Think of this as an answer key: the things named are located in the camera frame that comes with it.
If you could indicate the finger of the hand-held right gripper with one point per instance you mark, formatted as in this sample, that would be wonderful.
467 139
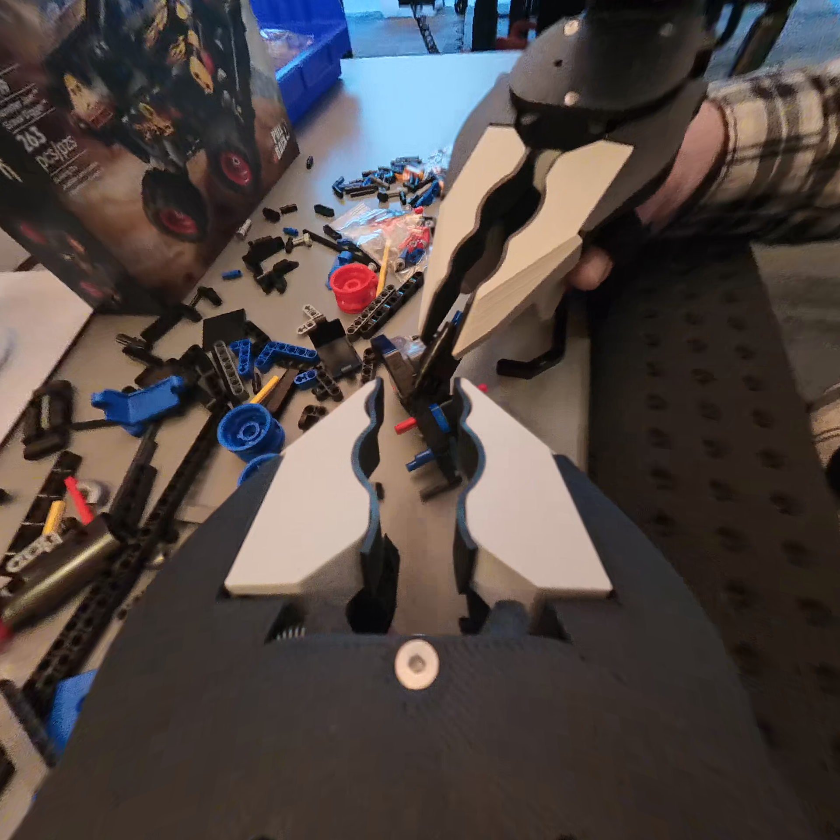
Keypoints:
466 197
558 216

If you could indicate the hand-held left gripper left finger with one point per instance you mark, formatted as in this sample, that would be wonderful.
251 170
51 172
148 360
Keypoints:
308 525

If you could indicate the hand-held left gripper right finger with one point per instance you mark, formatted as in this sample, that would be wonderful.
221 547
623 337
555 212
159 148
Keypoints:
531 525

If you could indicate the black blue brick frame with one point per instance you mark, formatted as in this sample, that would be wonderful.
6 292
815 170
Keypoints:
436 433

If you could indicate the black connector piece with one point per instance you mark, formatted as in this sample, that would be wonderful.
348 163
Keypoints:
436 354

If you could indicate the person's right forearm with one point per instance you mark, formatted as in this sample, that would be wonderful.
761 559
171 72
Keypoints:
781 151

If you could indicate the black elbow connector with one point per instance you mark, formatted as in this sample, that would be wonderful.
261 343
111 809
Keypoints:
210 296

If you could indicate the grey desk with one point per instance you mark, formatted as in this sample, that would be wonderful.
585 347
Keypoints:
394 111

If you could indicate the person's right hand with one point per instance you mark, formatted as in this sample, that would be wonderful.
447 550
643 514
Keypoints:
689 177

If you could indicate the blue wheel rim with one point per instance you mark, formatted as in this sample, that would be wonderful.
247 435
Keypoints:
253 469
249 430

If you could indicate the pile of small connector pins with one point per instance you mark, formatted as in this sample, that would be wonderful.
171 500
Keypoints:
367 187

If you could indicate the clear plastic parts bag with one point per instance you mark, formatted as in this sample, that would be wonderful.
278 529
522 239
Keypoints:
367 226

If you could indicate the black small connector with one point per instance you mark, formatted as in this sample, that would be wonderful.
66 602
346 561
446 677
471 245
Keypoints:
312 417

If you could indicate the yellow long axle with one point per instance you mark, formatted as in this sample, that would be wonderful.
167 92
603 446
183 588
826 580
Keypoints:
382 269

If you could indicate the black straight beam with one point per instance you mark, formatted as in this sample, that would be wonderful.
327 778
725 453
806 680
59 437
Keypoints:
371 321
400 295

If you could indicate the black cross connector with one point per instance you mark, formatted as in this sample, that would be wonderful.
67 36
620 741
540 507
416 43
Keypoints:
327 390

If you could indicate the black thin rod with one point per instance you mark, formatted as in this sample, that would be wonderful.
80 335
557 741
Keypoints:
328 243

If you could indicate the blue small connector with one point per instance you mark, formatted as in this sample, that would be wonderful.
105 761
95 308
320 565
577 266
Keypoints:
306 379

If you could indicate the red wheel rim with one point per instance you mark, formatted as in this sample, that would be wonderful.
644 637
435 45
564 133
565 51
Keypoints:
351 289

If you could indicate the blue mudguard piece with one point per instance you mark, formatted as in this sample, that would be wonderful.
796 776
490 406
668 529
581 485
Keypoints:
336 266

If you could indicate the grey white axle connector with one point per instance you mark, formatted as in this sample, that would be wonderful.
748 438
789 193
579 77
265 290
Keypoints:
303 241

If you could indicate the blue angle beam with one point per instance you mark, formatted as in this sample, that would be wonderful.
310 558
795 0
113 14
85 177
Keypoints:
241 358
289 354

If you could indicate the dark grey holed beam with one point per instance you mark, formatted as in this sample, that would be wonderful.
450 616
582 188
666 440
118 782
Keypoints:
224 371

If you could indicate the black sloped panel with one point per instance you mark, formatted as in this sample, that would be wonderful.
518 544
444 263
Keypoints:
334 351

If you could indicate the light grey angle connector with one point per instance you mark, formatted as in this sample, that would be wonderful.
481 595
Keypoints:
312 318

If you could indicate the black angled connector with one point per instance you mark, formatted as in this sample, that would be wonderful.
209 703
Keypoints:
279 272
262 249

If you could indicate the blue hinged fender panel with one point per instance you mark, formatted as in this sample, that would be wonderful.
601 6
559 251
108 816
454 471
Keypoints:
138 407

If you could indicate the blue storage bin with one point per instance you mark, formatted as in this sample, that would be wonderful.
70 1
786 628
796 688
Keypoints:
308 59

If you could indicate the heap of black beams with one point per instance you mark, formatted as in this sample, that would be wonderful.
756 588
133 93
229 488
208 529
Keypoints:
164 367

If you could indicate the black square flat panel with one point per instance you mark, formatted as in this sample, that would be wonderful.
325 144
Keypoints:
223 328

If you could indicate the long black holed beam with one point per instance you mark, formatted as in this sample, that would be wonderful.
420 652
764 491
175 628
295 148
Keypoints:
98 597

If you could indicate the red axle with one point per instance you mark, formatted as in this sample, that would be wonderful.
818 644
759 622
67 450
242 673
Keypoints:
79 502

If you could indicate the black short beam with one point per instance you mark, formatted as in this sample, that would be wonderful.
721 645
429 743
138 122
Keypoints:
167 325

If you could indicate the black curved panel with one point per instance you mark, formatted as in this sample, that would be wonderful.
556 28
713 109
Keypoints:
59 571

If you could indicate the yellow short axle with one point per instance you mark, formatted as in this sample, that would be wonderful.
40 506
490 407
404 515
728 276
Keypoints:
54 518

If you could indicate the light grey small connector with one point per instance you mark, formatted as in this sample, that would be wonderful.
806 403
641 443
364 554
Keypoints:
33 552

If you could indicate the blue flat holed panel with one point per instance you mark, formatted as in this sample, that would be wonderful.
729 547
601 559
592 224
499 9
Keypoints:
69 709

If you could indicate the person's plaid shirt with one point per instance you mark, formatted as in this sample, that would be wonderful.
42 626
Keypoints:
825 426

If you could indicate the white rounded board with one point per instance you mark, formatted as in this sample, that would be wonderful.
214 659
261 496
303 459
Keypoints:
39 341

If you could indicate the toy truck box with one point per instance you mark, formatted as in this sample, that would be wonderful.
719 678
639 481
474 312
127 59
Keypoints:
131 197

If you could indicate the black rectangular frame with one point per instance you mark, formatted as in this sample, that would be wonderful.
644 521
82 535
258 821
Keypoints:
49 420

